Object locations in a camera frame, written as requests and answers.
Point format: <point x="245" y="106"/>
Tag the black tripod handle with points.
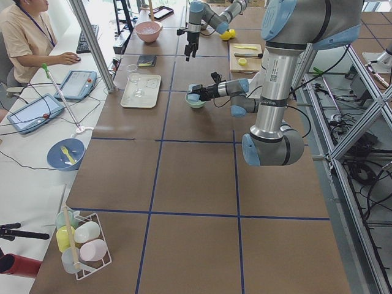
<point x="10" y="232"/>

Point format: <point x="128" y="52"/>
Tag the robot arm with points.
<point x="200" y="11"/>
<point x="287" y="28"/>

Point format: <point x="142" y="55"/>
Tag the lower teach pendant tablet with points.
<point x="35" y="114"/>

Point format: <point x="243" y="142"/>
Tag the light blue plastic cup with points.
<point x="193" y="97"/>

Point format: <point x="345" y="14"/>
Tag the pink plastic cup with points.
<point x="93" y="250"/>

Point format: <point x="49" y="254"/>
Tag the yellow plastic cup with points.
<point x="62" y="239"/>

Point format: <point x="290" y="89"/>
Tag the cream bear tray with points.
<point x="150" y="85"/>

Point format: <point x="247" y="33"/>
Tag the upper teach pendant tablet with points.
<point x="78" y="84"/>

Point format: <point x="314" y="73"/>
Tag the mint green bowl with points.
<point x="199" y="104"/>

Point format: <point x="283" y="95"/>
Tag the yellow plastic fork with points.
<point x="65" y="151"/>

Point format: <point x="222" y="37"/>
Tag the wooden stand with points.
<point x="151" y="10"/>

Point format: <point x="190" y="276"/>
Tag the blue bowl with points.
<point x="59" y="161"/>

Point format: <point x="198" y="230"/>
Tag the yellow plastic knife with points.
<point x="246" y="47"/>

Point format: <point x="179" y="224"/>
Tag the clear petri dish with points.
<point x="132" y="68"/>

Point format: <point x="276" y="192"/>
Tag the white wire cup rack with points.
<point x="87" y="268"/>

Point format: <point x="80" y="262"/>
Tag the clear wine glass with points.
<point x="135" y="78"/>

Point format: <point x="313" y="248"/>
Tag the red cylinder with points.
<point x="17" y="265"/>

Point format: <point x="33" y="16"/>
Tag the green tipped stick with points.
<point x="80" y="129"/>

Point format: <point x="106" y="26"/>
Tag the teach pendant tablet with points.
<point x="78" y="84"/>
<point x="35" y="114"/>

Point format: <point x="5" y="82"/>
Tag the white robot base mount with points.
<point x="256" y="85"/>

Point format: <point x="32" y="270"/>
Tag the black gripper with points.
<point x="193" y="38"/>
<point x="211" y="90"/>

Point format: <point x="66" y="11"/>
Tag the green plastic cup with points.
<point x="60" y="219"/>

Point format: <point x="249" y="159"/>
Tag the pink bowl with ice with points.
<point x="148" y="31"/>

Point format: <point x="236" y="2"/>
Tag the whole yellow lemon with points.
<point x="226" y="36"/>

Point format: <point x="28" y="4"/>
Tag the aluminium frame post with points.
<point x="84" y="22"/>

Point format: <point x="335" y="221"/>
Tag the metal handled knife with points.
<point x="249" y="55"/>

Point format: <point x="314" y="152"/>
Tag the clear plastic cup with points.
<point x="67" y="259"/>

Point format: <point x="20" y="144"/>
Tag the white plastic cup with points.
<point x="87" y="232"/>

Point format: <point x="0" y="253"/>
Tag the seated person beige shirt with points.
<point x="29" y="39"/>

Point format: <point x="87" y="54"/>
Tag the dark grey cloth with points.
<point x="146" y="61"/>

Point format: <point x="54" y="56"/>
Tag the wooden cutting board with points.
<point x="253" y="64"/>

